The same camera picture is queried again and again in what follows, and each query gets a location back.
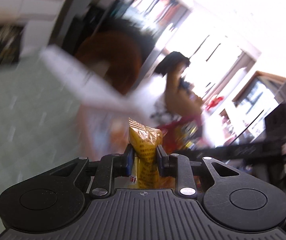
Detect magenta spicy snack bag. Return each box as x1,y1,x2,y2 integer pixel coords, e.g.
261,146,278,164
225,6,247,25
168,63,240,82
157,115,203,154

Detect tan chair with clothes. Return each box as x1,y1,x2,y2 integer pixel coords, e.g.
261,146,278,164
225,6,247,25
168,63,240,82
154,51,203,117

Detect black gift box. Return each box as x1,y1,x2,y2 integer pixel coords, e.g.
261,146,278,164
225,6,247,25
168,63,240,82
0,24,24,65

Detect yellow snack packet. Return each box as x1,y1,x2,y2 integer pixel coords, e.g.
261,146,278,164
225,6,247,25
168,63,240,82
128,119,163,189

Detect brown chair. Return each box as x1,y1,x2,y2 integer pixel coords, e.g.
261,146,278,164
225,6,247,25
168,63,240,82
75,18,156,95

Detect pink gift box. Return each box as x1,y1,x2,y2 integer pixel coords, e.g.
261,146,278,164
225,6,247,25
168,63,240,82
40,45,165,160

